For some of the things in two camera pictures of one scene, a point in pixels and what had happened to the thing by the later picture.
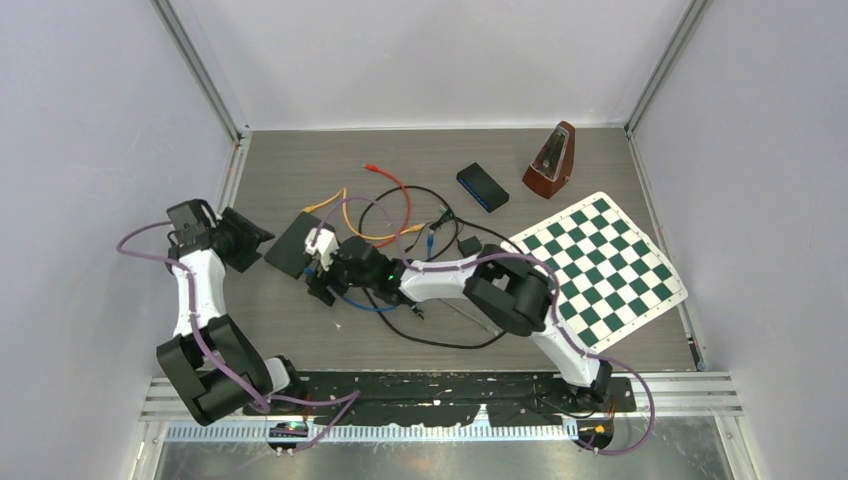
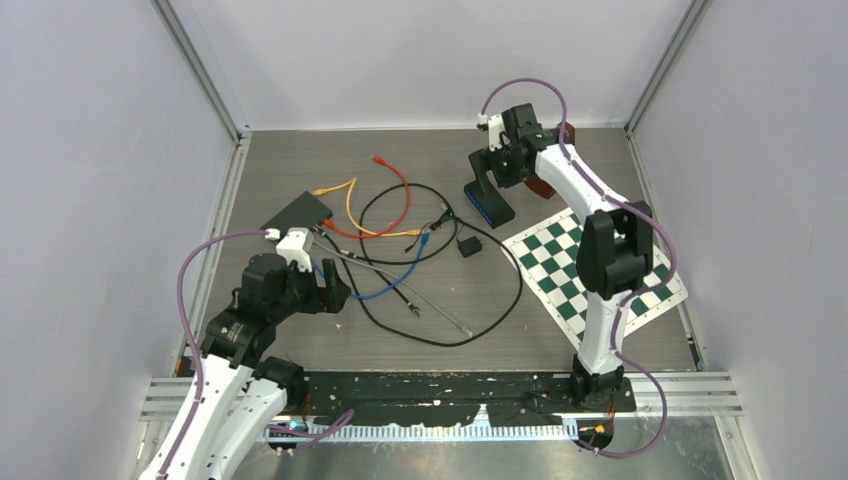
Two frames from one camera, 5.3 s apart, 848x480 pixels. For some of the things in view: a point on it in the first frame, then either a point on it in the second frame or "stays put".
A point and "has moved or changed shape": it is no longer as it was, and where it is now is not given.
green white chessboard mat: (609, 283) stays put
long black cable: (366, 296) has moved or changed shape
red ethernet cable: (373, 167) -> (382, 161)
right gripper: (319, 288) -> (481, 161)
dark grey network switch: (289, 252) has moved or changed shape
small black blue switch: (482, 187) has moved or changed shape
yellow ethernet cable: (343, 194) has moved or changed shape
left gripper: (251, 237) -> (320, 299)
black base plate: (432, 397) stays put
